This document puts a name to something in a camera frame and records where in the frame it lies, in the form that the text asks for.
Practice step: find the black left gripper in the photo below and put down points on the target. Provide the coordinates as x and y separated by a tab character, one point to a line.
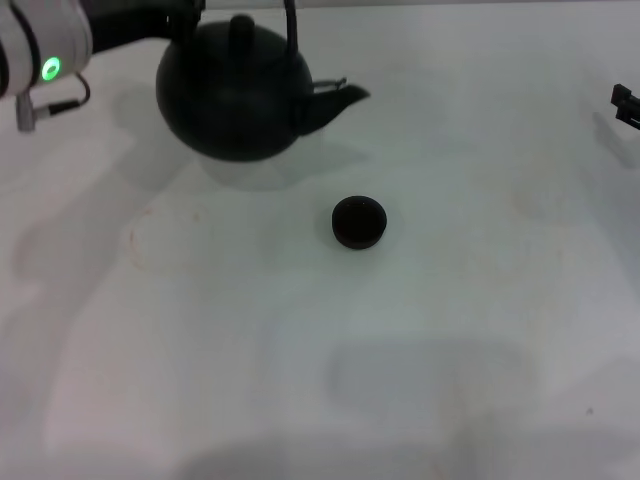
125	22

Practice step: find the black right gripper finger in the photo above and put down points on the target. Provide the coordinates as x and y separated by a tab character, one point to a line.
625	96
629	116

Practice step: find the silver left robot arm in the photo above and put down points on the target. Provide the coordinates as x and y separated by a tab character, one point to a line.
35	50

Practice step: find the small dark teacup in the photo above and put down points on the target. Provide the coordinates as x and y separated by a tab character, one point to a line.
359	224

